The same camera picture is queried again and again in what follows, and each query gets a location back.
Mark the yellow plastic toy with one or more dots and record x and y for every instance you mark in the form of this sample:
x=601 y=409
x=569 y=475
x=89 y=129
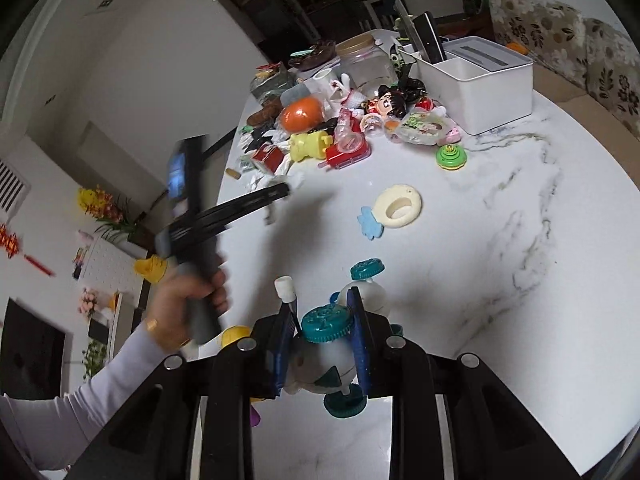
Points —
x=307 y=146

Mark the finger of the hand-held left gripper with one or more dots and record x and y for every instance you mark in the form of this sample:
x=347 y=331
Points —
x=245 y=205
x=240 y=221

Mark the purple plastic piece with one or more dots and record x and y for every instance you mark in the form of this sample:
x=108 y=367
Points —
x=255 y=417

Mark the red white toy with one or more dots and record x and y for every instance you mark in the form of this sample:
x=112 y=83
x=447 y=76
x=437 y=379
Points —
x=425 y=105

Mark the floral sofa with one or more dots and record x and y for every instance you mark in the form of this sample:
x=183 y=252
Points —
x=550 y=25

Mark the black remote control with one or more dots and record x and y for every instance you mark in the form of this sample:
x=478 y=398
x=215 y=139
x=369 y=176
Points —
x=430 y=35

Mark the green potted plant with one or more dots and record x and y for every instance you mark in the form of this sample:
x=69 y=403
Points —
x=92 y=357

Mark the white toy with teal gears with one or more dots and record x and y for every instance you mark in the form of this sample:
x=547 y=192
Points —
x=325 y=327

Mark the white storage box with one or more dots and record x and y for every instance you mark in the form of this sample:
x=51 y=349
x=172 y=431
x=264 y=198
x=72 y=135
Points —
x=490 y=95

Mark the pink small toy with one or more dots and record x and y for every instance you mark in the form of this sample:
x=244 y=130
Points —
x=453 y=136

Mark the red small box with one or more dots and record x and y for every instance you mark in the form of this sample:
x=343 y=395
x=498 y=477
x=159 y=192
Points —
x=267 y=157

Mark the pink flowers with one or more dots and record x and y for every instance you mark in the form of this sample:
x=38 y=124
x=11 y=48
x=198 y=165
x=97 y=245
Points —
x=89 y=302

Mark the dark green packet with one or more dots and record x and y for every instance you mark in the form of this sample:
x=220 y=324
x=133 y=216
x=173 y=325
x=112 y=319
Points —
x=272 y=85

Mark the orange small object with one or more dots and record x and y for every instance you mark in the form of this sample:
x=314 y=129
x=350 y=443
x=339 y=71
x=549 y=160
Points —
x=517 y=48

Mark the orange plastic ball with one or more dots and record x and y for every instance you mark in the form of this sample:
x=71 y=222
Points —
x=300 y=115

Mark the person's left hand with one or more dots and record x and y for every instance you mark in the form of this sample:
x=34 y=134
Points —
x=175 y=305

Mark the wall air vent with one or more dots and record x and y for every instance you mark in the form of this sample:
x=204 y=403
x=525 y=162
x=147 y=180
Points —
x=10 y=185

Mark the white cup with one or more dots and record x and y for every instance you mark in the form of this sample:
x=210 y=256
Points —
x=325 y=78

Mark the cork stopper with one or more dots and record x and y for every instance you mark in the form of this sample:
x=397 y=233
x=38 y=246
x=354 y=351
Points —
x=232 y=174

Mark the person's left forearm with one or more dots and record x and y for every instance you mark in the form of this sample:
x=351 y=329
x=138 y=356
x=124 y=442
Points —
x=75 y=410

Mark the white cabinet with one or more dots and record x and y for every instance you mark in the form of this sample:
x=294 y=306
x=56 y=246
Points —
x=110 y=270

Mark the yellow flower bouquet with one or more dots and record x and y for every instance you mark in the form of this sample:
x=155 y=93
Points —
x=100 y=205

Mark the black television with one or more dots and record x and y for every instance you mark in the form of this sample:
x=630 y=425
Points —
x=30 y=355

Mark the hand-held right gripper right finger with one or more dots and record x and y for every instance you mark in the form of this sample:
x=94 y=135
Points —
x=361 y=350

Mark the grey flat blade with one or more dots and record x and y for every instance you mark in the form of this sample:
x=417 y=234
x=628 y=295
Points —
x=407 y=25

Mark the red plastic toy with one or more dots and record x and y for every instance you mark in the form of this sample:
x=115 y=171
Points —
x=350 y=155

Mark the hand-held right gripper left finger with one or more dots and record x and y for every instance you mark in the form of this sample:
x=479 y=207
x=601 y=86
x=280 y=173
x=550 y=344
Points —
x=284 y=355

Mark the red hanging decoration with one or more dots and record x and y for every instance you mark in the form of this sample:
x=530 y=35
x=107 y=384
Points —
x=10 y=242

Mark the black haired doll head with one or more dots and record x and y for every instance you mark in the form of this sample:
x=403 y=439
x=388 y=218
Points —
x=390 y=102

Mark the yellow ornament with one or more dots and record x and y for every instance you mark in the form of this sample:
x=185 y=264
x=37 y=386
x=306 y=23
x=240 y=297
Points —
x=150 y=267

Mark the glass jar with beige lid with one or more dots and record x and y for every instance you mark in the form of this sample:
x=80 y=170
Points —
x=367 y=67

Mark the green spinning top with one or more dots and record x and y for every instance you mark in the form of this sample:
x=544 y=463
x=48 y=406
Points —
x=450 y=155

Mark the clear pink capsule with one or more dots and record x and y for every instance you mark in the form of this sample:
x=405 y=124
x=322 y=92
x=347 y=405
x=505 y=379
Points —
x=372 y=125

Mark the dark brown bowl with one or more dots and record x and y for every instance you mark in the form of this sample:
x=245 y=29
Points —
x=315 y=55

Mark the white capped tube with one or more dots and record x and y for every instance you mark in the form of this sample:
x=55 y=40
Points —
x=285 y=289

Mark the crumpled white paper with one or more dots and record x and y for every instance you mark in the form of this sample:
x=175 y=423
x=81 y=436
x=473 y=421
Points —
x=260 y=177

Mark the brown oblong snack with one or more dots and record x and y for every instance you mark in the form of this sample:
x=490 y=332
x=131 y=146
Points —
x=260 y=116

